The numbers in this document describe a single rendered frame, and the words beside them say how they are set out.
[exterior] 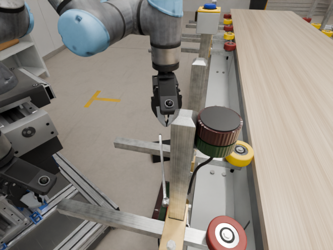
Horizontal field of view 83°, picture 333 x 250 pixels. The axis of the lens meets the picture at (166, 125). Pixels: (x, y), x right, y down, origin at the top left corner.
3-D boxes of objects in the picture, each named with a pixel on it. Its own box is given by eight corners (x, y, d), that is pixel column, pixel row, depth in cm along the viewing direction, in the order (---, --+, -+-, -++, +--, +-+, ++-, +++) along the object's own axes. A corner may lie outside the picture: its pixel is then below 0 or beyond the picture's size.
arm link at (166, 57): (184, 48, 44) (148, 50, 43) (182, 67, 47) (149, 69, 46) (178, 38, 49) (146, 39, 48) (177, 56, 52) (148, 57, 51)
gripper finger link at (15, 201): (31, 194, 50) (15, 176, 45) (37, 196, 50) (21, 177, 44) (18, 212, 47) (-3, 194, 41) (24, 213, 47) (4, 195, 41)
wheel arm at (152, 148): (114, 150, 68) (112, 141, 65) (118, 143, 71) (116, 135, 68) (240, 172, 61) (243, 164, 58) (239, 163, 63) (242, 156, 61)
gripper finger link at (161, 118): (164, 117, 65) (164, 94, 59) (166, 129, 61) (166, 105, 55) (155, 118, 65) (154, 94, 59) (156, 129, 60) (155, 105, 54)
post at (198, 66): (181, 176, 76) (192, 60, 45) (183, 169, 79) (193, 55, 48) (190, 178, 76) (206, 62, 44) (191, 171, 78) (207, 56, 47)
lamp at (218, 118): (184, 207, 38) (195, 127, 24) (188, 183, 42) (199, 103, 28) (214, 214, 37) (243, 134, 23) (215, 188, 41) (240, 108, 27)
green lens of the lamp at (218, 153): (192, 154, 27) (193, 143, 26) (196, 127, 31) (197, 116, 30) (235, 161, 26) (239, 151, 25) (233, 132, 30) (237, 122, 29)
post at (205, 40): (189, 130, 94) (199, 32, 64) (190, 124, 97) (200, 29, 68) (198, 132, 93) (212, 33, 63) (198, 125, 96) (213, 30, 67)
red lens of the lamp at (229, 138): (194, 141, 25) (195, 129, 24) (198, 115, 30) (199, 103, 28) (240, 149, 24) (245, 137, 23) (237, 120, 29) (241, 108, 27)
